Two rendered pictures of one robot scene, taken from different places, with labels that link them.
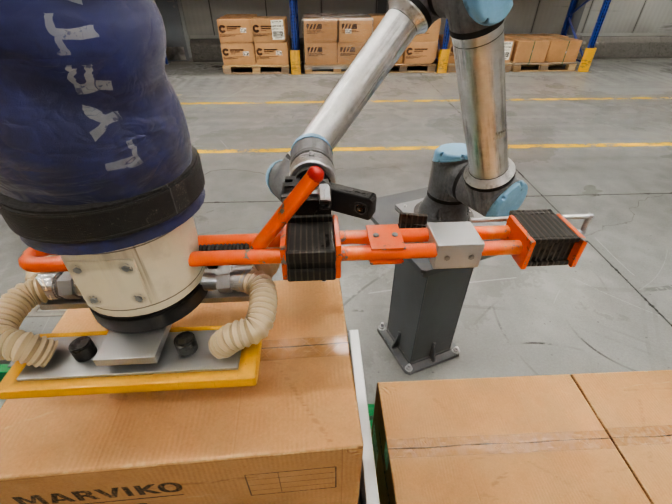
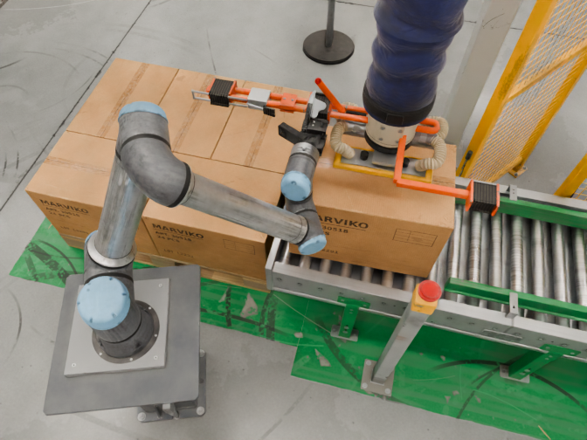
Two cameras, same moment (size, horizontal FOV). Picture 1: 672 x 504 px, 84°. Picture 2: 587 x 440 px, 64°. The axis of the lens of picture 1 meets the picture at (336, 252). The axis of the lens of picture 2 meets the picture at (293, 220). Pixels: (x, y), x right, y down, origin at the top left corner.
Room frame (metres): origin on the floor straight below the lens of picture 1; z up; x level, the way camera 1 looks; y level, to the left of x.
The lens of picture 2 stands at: (1.62, 0.29, 2.36)
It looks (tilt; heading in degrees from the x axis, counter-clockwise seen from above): 57 degrees down; 197
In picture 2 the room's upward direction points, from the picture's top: straight up
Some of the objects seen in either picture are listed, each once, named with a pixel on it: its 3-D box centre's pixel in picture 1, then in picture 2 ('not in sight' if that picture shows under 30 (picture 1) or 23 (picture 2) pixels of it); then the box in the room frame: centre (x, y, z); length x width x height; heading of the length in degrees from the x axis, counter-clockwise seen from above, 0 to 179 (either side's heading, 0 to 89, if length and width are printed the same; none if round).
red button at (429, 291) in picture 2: not in sight; (428, 292); (0.92, 0.52, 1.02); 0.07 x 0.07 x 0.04
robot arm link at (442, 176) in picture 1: (454, 171); (109, 306); (1.24, -0.42, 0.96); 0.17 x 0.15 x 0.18; 31
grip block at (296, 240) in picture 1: (311, 246); (320, 107); (0.44, 0.04, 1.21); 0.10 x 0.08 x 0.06; 4
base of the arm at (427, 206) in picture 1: (445, 202); (121, 325); (1.25, -0.42, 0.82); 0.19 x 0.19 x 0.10
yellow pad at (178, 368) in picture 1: (137, 352); not in sight; (0.33, 0.28, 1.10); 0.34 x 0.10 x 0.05; 94
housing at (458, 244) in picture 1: (452, 244); (259, 99); (0.46, -0.18, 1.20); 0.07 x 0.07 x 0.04; 4
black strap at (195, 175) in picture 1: (110, 179); (398, 94); (0.43, 0.29, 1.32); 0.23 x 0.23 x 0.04
